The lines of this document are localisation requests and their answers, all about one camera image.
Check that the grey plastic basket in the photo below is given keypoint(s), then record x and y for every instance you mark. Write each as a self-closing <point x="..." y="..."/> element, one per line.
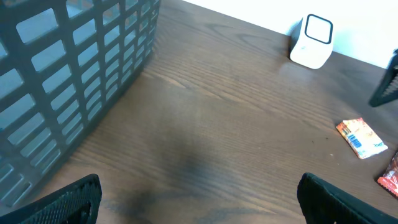
<point x="63" y="65"/>

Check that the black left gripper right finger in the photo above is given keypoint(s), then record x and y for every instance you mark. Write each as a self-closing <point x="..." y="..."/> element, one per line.
<point x="322" y="202"/>

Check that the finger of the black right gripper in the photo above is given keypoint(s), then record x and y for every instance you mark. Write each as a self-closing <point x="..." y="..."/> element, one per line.
<point x="387" y="89"/>

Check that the small orange box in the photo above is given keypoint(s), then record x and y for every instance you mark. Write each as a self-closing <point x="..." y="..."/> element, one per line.
<point x="361" y="138"/>

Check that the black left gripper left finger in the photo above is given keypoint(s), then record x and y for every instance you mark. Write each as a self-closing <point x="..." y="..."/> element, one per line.
<point x="77" y="202"/>

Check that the white barcode scanner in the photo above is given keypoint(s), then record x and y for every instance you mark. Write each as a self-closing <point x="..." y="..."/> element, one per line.
<point x="311" y="41"/>

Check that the orange chocolate bar wrapper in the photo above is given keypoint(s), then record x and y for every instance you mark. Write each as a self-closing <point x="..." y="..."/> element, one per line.
<point x="389" y="178"/>

